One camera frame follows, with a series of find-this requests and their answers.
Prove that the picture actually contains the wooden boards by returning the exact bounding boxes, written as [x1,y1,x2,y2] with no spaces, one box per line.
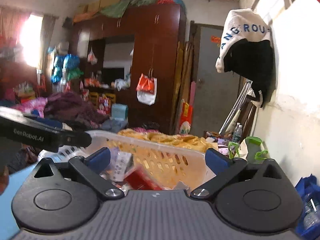
[175,41,194,130]

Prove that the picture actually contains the grey curtain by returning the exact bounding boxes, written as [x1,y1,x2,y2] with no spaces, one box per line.
[41,15,57,70]

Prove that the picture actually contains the green cloth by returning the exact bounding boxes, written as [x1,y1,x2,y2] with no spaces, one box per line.
[100,0,160,18]

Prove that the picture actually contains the red gold bag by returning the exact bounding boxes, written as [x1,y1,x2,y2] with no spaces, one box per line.
[179,100,193,134]

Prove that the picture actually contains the teal box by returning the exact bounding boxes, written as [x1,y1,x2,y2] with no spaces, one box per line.
[111,104,129,120]

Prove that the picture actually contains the white plastic bag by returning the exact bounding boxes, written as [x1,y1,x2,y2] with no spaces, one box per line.
[114,79,130,90]

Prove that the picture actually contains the dark brown wooden wardrobe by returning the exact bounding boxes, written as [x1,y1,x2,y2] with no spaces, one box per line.
[67,4,187,134]

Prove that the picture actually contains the red white shopping bag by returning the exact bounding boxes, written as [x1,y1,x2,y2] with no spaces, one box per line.
[136,73,157,105]

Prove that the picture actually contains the white printed packet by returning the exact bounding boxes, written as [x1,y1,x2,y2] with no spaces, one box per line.
[110,152,133,182]

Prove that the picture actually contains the black television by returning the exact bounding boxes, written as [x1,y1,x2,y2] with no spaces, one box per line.
[102,67,125,83]

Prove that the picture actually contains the metal crutches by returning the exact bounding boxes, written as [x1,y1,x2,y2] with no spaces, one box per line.
[219,80,253,135]

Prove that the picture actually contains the blue tote bag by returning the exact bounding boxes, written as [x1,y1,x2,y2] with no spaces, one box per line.
[295,174,320,239]

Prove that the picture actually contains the pink plastic bag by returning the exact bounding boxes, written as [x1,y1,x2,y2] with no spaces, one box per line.
[87,47,98,65]

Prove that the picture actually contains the grey door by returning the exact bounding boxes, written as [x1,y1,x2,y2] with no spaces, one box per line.
[191,22,247,137]

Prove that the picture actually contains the bright window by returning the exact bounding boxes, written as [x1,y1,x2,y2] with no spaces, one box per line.
[20,15,43,69]

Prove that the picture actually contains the pink curtain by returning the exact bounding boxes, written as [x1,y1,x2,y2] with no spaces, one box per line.
[0,6,30,45]

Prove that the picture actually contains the red box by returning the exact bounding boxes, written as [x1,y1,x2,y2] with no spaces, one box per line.
[124,169,163,190]

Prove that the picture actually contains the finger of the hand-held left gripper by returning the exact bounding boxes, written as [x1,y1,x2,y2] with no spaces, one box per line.
[60,129,92,153]

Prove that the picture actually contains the pile of dark clothes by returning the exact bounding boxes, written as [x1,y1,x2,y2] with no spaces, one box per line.
[44,91,110,130]

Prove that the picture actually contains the green white bag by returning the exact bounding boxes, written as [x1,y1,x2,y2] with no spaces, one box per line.
[229,136,269,164]

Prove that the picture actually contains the blue green bags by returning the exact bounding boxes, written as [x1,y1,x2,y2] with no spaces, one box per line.
[51,54,84,83]

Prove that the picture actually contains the plastic water bottle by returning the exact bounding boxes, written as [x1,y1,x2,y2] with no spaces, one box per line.
[231,123,243,143]

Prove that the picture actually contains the orange yellow blanket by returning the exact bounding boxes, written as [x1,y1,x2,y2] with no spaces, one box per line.
[117,128,218,153]

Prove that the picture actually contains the clear plastic basket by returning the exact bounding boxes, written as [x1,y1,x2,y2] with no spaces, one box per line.
[59,129,213,189]

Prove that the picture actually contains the grey cloth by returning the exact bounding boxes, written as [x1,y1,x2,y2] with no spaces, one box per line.
[100,119,129,133]

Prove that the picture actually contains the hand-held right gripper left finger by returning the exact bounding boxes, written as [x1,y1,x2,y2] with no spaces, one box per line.
[31,147,125,201]

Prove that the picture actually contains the white and black jacket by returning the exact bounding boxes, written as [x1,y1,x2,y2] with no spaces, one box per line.
[215,9,277,108]

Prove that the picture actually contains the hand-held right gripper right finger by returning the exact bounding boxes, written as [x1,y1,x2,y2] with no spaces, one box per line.
[190,148,288,200]

